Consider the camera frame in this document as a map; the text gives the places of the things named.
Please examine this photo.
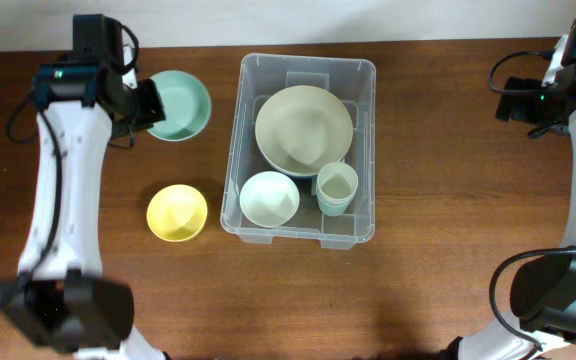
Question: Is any green bowl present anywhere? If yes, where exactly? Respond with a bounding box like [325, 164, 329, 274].
[148, 70, 212, 142]

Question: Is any yellow bowl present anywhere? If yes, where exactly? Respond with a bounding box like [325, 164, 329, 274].
[146, 185, 208, 242]

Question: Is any beige plate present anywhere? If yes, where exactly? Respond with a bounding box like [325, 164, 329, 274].
[254, 85, 353, 174]

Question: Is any white bowl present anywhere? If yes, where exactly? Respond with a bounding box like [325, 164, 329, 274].
[239, 171, 300, 228]

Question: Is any cream cup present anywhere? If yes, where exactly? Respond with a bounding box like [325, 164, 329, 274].
[317, 192, 354, 207]

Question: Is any grey cup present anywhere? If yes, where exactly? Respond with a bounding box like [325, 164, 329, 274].
[317, 162, 359, 198]

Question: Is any green cup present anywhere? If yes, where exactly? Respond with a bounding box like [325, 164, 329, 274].
[318, 199, 351, 217]

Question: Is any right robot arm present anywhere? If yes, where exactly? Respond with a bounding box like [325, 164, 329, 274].
[439, 18, 576, 359]

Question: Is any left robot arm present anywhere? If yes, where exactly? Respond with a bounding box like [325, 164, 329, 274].
[0, 14, 165, 359]

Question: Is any clear plastic storage bin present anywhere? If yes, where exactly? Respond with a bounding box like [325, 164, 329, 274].
[220, 53, 377, 250]

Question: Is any white label in bin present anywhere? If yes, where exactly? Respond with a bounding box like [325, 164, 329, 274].
[311, 175, 318, 197]

